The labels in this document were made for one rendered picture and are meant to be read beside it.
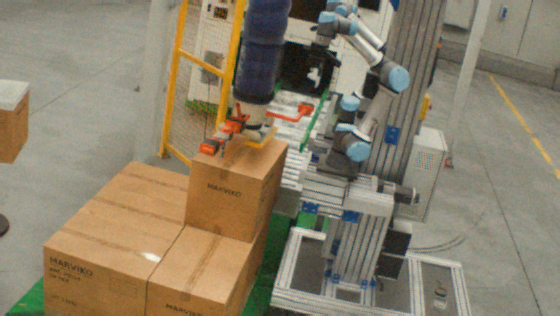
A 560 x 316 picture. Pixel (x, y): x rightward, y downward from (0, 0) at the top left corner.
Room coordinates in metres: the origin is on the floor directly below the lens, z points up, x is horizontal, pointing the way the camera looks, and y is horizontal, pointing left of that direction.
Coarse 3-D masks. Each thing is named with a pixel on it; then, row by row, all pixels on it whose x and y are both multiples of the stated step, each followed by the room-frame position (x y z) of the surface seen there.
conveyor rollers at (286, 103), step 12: (276, 96) 5.56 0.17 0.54; (288, 96) 5.64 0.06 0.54; (300, 96) 5.72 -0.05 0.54; (276, 108) 5.22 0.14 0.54; (288, 108) 5.30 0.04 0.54; (324, 108) 5.48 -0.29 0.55; (264, 120) 4.86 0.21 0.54; (276, 120) 4.91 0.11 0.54; (300, 120) 5.02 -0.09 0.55; (276, 132) 4.65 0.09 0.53; (288, 132) 4.67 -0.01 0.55; (300, 132) 4.74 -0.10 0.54; (288, 156) 4.20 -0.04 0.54; (300, 156) 4.22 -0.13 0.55; (288, 168) 3.98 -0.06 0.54; (288, 180) 3.77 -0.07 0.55
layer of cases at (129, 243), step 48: (144, 192) 3.19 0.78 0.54; (48, 240) 2.45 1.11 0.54; (96, 240) 2.56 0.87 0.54; (144, 240) 2.67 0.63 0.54; (192, 240) 2.78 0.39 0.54; (48, 288) 2.39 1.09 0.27; (96, 288) 2.36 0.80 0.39; (144, 288) 2.33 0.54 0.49; (192, 288) 2.35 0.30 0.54; (240, 288) 2.70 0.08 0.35
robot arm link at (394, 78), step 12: (384, 72) 2.96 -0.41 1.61; (396, 72) 2.90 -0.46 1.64; (384, 84) 2.92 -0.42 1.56; (396, 84) 2.90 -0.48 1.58; (408, 84) 2.93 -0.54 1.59; (384, 96) 2.91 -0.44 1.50; (372, 108) 2.91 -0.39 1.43; (384, 108) 2.91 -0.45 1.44; (372, 120) 2.90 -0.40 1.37; (360, 132) 2.89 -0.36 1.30; (372, 132) 2.90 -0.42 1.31; (348, 144) 2.88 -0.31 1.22; (360, 144) 2.85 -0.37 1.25; (348, 156) 2.87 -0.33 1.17; (360, 156) 2.86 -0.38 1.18
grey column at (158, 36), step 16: (160, 0) 4.37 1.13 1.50; (160, 16) 4.37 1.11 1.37; (160, 32) 4.37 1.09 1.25; (160, 48) 4.37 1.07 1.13; (144, 64) 4.38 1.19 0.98; (160, 64) 4.36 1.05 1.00; (144, 80) 4.38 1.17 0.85; (160, 80) 4.38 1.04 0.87; (144, 96) 4.38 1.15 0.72; (160, 96) 4.44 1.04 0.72; (144, 112) 4.37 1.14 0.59; (160, 112) 4.47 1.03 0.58; (144, 128) 4.37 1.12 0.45; (144, 144) 4.37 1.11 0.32; (144, 160) 4.37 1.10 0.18
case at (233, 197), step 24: (240, 144) 3.27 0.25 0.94; (288, 144) 3.44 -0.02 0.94; (192, 168) 2.94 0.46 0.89; (216, 168) 2.91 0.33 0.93; (240, 168) 2.95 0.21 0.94; (264, 168) 3.01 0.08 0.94; (192, 192) 2.93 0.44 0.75; (216, 192) 2.91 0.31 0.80; (240, 192) 2.89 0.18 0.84; (264, 192) 2.99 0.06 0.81; (192, 216) 2.93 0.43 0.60; (216, 216) 2.91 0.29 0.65; (240, 216) 2.88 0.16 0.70; (264, 216) 3.13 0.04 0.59; (240, 240) 2.88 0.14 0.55
